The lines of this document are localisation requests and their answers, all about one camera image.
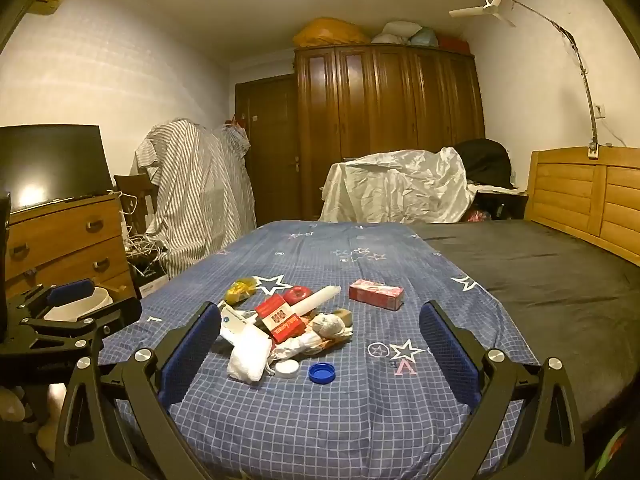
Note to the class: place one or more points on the white wall socket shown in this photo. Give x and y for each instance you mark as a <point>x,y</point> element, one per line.
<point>600,110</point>

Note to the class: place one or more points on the red cigarette box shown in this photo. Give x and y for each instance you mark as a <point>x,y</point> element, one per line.
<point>280,320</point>

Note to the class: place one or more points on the red clothes hanger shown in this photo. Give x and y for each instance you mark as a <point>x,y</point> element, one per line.
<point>235,121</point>

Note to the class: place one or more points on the orange white wrapper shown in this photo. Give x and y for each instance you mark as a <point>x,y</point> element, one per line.
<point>310,345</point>

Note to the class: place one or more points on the pink rectangular box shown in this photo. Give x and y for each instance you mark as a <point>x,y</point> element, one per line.
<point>375,296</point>

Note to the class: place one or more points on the white storage bag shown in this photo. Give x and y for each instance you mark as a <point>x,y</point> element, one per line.
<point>395,32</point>

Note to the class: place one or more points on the white ceiling fan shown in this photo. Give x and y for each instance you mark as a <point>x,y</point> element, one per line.
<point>487,7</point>

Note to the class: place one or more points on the dark nightstand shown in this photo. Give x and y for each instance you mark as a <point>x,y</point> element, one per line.
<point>502,202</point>

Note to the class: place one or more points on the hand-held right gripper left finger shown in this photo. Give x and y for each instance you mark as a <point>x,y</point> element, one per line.
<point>192,350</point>

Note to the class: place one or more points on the yellow crumpled wrapper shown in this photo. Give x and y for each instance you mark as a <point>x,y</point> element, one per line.
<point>241,291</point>

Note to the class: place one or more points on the brown wooden wardrobe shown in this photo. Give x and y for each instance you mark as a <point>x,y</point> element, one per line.
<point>385,105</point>

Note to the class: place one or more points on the red round lid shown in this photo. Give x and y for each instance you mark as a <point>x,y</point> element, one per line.
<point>297,295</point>

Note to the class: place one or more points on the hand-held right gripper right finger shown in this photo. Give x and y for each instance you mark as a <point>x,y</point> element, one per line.
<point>447,350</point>

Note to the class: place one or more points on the black flat television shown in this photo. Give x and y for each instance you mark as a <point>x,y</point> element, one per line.
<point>50,165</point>

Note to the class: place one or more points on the white plastic basin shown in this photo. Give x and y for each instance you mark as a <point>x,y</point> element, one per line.
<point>95,305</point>

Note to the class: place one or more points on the dark wooden door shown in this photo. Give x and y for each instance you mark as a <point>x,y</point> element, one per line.
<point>270,150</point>

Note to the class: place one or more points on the red patterned bag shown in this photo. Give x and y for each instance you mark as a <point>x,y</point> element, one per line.
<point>477,216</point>

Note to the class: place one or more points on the orange storage bag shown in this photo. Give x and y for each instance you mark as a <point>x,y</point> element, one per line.
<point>330,34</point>

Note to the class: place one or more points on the white carton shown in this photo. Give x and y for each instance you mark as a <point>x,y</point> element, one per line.
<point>235,322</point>

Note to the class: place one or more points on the light blue storage bag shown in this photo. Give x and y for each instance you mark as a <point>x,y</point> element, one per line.
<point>425,37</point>

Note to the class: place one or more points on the blue bottle cap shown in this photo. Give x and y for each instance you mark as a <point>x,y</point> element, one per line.
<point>321,373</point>

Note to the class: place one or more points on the black clothing pile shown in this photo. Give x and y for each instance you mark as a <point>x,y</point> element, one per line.
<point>485,162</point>

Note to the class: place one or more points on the wooden headboard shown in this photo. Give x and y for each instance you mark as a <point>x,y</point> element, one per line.
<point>580,195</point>

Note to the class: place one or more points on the person's left hand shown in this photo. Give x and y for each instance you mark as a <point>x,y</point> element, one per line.
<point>52,420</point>

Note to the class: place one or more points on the white bottle cap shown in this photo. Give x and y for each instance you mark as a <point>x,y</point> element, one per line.
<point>287,369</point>

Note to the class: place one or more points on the wooden dresser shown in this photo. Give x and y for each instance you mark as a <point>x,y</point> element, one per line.
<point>60,245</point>

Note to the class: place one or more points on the striped cloth cover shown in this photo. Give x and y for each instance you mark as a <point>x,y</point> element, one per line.
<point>200,195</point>

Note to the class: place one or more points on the white cardboard box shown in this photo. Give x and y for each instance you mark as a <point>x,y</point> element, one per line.
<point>150,277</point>

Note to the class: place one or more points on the red storage box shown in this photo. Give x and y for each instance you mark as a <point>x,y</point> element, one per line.
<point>454,45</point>

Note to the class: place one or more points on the blue star-print blanket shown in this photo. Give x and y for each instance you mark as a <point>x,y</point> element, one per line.
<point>320,425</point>

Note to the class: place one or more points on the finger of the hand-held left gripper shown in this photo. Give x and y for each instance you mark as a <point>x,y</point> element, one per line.
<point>75,291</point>
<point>90,327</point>

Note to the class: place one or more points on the white sheet cover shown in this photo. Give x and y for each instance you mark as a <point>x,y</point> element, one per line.
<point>400,190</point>

